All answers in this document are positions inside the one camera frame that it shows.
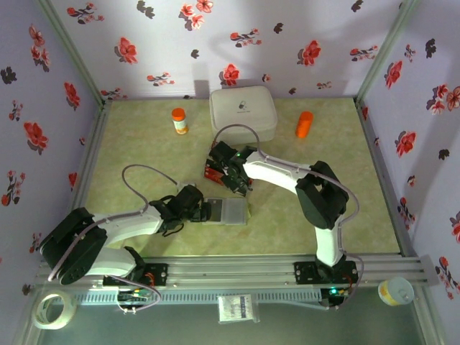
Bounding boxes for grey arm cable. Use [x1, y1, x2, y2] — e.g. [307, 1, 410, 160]
[46, 164, 183, 314]
[213, 124, 366, 311]

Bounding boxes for clear plastic bag with label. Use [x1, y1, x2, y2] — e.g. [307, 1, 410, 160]
[217, 293, 260, 324]

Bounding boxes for thin black left camera cable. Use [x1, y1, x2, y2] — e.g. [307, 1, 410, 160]
[162, 221, 187, 238]

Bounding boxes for grey slotted cable duct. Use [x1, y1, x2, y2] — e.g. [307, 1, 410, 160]
[73, 289, 323, 306]

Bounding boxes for clear tape roll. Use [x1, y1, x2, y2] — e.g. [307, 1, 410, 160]
[32, 291, 78, 330]

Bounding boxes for aluminium side rail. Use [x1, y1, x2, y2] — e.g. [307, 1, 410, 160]
[354, 97, 418, 258]
[70, 100, 112, 216]

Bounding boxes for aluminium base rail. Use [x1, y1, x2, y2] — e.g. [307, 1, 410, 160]
[34, 253, 440, 288]

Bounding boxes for orange plastic bottle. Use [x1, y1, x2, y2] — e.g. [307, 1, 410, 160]
[295, 111, 314, 139]

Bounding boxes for black VIP card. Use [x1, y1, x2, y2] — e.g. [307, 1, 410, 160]
[209, 198, 224, 223]

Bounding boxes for red VIP card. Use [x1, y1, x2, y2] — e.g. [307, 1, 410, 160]
[203, 161, 226, 185]

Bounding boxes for grey right arm cable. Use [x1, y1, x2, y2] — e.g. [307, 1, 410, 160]
[213, 124, 366, 311]

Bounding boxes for orange cap pill bottle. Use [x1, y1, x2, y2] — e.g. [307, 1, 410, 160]
[171, 107, 190, 136]

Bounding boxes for green circuit board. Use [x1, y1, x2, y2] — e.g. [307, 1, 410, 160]
[118, 289, 152, 303]
[321, 286, 348, 299]

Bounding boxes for grey left arm cable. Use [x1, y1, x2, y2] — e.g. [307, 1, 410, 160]
[46, 164, 183, 314]

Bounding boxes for white yellow round container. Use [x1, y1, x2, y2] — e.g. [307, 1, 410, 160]
[377, 276, 415, 306]

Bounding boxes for aluminium frame post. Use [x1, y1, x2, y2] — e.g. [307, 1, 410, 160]
[354, 0, 420, 101]
[35, 0, 111, 109]

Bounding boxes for white plastic lidded box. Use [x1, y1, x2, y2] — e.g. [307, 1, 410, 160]
[209, 85, 278, 144]

